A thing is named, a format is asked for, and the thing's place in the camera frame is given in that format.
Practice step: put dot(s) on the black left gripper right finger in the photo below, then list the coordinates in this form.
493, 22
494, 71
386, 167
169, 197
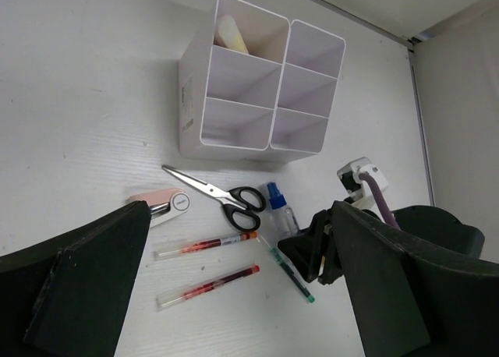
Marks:
411, 297

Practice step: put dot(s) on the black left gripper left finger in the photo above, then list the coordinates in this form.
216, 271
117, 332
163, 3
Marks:
69, 295

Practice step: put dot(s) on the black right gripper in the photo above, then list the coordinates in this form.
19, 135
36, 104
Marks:
314, 255

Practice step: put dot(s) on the clear bottle blue cap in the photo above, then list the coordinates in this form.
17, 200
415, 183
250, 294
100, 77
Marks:
282, 214

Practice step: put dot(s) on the green gel pen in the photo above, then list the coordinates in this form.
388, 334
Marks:
287, 268

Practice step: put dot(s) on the red gel pen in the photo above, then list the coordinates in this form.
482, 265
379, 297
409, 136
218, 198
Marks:
174, 249
171, 298

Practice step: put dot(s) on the yellow highlighter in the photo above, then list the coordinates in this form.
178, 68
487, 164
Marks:
227, 35

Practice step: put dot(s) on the left white compartment organizer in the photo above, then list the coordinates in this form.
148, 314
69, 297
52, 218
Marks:
227, 99

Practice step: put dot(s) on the white compartment organizer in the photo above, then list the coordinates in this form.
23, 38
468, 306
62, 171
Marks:
227, 99
313, 63

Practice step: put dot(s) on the right white compartment organizer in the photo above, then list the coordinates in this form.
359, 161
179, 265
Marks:
313, 63

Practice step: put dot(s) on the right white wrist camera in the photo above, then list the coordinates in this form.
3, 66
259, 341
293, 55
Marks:
359, 192

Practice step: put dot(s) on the black handled scissors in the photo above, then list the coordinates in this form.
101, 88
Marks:
240, 204

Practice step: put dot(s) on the aluminium frame rail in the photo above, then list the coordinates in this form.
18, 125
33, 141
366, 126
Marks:
410, 52

